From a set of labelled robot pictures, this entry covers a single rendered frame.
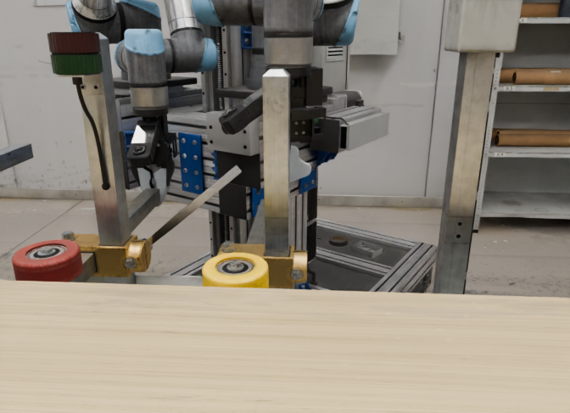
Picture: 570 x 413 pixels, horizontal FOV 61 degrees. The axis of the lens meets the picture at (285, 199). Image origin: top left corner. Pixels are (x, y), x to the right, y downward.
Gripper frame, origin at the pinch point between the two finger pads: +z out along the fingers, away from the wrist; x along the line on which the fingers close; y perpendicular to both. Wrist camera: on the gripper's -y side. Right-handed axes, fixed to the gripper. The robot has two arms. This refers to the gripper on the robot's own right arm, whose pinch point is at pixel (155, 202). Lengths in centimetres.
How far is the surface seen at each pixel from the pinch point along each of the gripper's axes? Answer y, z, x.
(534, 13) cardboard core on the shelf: 210, -46, -160
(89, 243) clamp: -31.7, -4.2, -0.3
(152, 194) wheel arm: -4.9, -3.3, -1.1
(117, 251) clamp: -32.8, -3.6, -5.0
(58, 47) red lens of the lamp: -38, -33, -3
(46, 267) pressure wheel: -45.7, -7.3, -1.6
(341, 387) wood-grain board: -64, -7, -37
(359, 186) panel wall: 232, 67, -67
